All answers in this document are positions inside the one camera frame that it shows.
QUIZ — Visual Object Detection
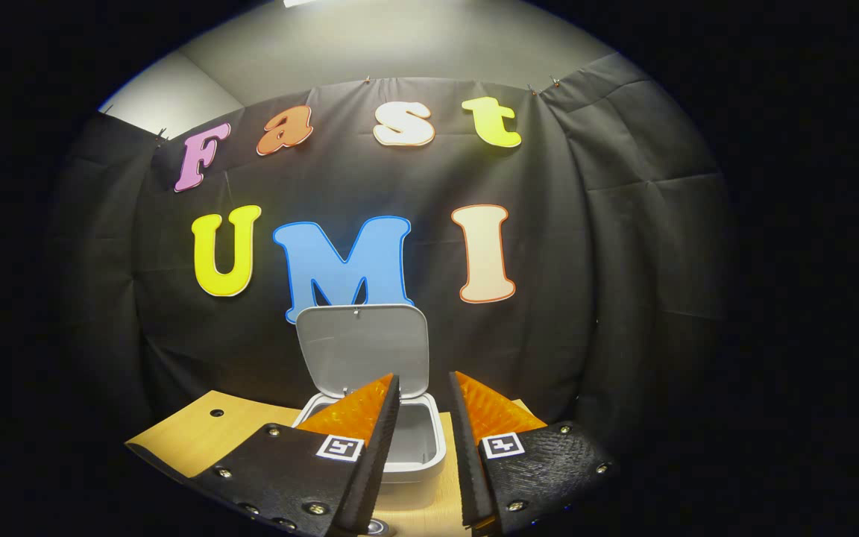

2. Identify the black backdrop cloth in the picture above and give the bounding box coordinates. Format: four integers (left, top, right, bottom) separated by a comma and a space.
49, 52, 736, 463

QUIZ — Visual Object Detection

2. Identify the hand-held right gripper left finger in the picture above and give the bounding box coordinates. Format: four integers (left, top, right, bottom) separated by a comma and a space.
191, 373, 400, 536

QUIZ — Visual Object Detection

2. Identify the white desktop garbage bin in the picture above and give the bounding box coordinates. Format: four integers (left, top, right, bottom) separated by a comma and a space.
292, 304, 447, 483

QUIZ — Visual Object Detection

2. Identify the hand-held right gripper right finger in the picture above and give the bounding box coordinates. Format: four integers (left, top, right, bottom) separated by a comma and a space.
449, 371, 617, 536

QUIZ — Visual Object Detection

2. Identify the wooden desktop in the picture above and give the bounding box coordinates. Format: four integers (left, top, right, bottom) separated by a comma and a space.
125, 389, 542, 537

